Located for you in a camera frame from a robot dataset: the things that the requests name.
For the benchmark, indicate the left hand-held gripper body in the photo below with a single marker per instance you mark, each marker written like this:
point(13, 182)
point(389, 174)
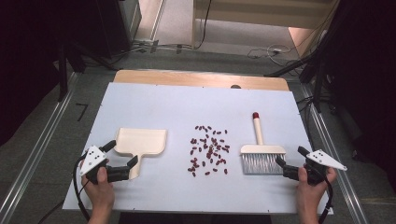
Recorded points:
point(93, 157)

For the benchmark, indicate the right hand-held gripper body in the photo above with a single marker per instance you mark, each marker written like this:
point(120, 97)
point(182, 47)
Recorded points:
point(320, 158)

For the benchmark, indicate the cream plastic dustpan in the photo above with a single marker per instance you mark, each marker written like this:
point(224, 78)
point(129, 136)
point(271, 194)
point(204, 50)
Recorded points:
point(140, 141)

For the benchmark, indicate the cream hand brush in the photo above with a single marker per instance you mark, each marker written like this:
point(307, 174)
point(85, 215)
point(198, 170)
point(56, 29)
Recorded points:
point(258, 133)

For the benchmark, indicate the pile of red beans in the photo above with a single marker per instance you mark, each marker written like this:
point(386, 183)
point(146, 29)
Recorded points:
point(209, 152)

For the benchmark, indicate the person's left hand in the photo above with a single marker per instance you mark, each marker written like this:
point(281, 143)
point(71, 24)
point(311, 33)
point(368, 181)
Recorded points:
point(101, 196)

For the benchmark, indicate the person's right hand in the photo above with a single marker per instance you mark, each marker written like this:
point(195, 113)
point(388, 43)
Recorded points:
point(309, 197)

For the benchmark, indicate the black metal stand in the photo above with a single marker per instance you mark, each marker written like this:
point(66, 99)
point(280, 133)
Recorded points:
point(317, 77)
point(63, 74)

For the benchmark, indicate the wooden table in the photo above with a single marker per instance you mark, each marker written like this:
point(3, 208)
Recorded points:
point(186, 77)

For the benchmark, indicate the grey power strip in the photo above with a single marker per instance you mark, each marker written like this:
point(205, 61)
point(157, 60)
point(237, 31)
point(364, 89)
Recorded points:
point(144, 43)

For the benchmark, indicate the dark cabinet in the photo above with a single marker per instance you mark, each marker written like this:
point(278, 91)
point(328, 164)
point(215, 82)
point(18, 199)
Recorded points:
point(113, 25)

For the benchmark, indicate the light wooden furniture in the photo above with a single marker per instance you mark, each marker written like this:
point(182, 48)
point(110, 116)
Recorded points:
point(264, 12)

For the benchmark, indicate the aluminium floor rail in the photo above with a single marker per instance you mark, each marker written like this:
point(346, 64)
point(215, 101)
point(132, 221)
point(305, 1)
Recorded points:
point(336, 161)
point(37, 149)

